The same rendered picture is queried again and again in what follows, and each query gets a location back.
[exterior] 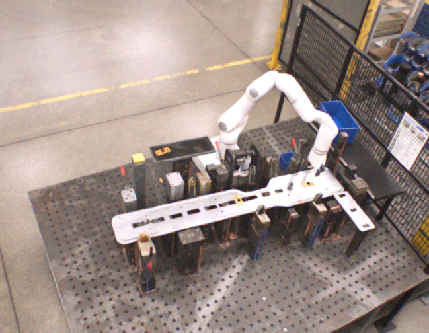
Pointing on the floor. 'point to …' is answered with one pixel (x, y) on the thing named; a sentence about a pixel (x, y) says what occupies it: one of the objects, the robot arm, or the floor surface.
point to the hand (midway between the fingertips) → (312, 170)
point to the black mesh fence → (384, 324)
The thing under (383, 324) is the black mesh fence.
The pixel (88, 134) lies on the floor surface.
